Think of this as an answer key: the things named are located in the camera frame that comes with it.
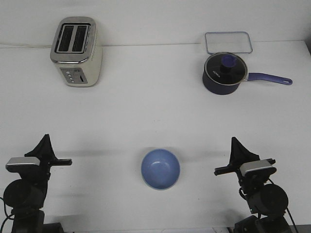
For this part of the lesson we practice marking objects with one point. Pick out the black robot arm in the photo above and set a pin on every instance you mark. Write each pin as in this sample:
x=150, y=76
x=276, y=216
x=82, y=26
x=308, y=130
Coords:
x=267, y=202
x=24, y=198

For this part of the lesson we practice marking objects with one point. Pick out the blue bowl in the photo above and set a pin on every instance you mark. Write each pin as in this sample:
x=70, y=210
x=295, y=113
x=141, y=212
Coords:
x=160, y=169

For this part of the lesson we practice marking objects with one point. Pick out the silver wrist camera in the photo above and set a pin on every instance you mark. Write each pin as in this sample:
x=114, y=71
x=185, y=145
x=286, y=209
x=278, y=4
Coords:
x=259, y=167
x=21, y=164

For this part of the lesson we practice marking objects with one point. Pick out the dark blue saucepan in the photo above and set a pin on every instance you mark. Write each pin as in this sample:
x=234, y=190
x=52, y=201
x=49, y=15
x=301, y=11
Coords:
x=220, y=89

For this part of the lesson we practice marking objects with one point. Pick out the cream and chrome toaster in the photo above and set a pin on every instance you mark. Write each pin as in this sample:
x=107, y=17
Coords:
x=76, y=52

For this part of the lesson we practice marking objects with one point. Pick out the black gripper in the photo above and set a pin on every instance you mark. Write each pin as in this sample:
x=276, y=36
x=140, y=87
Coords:
x=39, y=171
x=238, y=156

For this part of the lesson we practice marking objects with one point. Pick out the glass pot lid blue knob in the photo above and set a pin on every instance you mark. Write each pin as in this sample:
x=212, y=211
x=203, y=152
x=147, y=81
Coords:
x=226, y=68

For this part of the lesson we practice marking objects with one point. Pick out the clear container blue rim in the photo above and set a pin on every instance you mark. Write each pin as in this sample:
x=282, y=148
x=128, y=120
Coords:
x=233, y=42

